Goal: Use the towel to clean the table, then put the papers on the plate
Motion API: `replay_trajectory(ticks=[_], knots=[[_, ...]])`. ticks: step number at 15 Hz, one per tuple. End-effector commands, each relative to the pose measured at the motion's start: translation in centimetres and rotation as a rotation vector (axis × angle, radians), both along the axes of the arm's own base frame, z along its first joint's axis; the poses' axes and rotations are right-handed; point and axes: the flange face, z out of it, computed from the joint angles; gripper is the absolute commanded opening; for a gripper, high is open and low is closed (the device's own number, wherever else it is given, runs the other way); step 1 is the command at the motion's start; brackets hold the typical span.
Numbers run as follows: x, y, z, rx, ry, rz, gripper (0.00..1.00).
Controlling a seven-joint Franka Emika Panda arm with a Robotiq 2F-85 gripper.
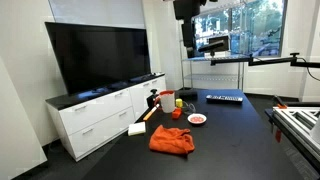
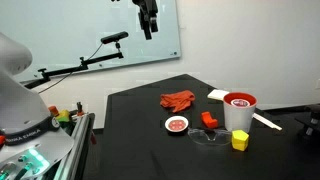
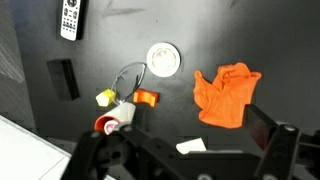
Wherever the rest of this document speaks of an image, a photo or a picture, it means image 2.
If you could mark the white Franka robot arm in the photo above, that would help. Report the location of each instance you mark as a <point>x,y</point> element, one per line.
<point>20,110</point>

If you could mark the yellow polygonal block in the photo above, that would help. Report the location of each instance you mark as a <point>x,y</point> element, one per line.
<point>240,140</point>

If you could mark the round pink-labelled pod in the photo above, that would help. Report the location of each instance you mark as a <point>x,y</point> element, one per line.
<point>240,103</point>

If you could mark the white mug red interior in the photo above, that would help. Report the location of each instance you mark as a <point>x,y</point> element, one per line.
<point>238,116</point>

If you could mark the flat wooden stick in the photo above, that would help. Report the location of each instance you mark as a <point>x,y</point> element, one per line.
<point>266,121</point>

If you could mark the orange cloth towel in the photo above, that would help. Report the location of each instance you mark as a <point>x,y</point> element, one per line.
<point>177,99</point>

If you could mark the small black clamp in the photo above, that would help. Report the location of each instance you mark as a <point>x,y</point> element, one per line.
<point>79,108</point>

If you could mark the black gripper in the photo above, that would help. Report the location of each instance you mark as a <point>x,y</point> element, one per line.
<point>146,8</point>

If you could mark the black stand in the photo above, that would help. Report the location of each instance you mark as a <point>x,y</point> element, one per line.
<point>310,121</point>

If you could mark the clear safety glasses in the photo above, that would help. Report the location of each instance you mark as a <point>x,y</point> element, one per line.
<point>209,136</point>

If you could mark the small white red-patterned plate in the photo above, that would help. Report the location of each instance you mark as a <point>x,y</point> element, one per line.
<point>176,124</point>

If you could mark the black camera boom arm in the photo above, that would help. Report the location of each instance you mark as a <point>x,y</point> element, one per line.
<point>66,70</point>

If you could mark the yellow-green block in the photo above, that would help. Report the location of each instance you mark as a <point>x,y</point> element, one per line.
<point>63,116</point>

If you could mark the black external camera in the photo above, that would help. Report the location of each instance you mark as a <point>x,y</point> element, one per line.
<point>114,37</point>

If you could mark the small orange block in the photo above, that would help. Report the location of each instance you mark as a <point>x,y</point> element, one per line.
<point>53,110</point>

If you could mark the orange arch-shaped block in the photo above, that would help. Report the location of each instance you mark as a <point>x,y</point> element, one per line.
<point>208,120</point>

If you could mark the aluminium frame rail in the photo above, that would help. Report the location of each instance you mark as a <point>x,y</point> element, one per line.
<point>75,146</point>

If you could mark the cream plastic piece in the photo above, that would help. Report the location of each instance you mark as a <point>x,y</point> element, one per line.
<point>217,94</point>

